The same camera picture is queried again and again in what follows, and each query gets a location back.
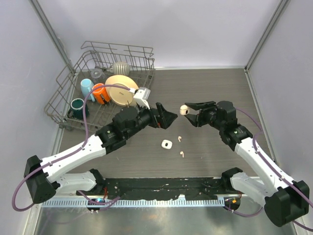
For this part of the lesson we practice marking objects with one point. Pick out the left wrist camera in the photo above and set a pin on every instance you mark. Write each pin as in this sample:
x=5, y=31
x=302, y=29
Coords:
x=140, y=97

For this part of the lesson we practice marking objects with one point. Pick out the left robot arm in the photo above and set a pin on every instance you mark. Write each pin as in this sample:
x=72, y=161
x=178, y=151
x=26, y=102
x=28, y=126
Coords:
x=45, y=177

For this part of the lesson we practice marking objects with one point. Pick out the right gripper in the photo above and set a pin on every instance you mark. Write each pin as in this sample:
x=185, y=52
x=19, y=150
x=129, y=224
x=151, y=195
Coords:
x=198, y=120

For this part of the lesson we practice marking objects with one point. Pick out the beige plate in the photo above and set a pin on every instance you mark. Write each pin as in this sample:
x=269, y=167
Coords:
x=121, y=96

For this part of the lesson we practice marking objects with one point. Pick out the grey wire dish rack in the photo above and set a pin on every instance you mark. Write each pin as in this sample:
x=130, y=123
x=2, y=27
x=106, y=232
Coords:
x=97, y=55

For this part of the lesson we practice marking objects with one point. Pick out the white earbud charging case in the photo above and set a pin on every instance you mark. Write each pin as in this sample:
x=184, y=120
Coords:
x=166, y=144

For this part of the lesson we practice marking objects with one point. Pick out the light blue mug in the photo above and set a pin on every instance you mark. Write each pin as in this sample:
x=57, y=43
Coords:
x=86, y=86

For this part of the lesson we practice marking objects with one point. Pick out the striped ceramic cup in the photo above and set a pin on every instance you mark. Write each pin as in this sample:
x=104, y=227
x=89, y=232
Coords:
x=120, y=68

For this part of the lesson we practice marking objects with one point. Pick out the clear glass cup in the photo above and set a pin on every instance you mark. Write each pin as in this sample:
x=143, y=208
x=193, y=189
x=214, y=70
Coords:
x=96, y=73

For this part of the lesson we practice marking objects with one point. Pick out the slotted cable duct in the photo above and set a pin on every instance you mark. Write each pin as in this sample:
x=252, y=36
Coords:
x=180, y=202

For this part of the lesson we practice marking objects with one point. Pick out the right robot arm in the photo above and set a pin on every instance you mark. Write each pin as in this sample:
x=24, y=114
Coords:
x=283, y=199

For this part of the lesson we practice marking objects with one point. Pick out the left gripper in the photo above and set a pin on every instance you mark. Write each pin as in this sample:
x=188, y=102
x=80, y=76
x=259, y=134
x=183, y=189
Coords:
x=165, y=119

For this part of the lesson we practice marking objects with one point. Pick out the orange mug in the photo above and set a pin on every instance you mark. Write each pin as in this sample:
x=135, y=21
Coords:
x=100, y=94

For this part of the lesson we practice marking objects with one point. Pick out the pink earbud case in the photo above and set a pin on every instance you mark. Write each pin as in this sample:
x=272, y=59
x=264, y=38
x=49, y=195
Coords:
x=184, y=110

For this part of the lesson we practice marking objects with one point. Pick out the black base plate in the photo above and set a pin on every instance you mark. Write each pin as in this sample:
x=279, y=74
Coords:
x=164, y=189

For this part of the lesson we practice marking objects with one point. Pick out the dark green mug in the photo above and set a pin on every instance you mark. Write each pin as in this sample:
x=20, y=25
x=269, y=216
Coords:
x=76, y=109

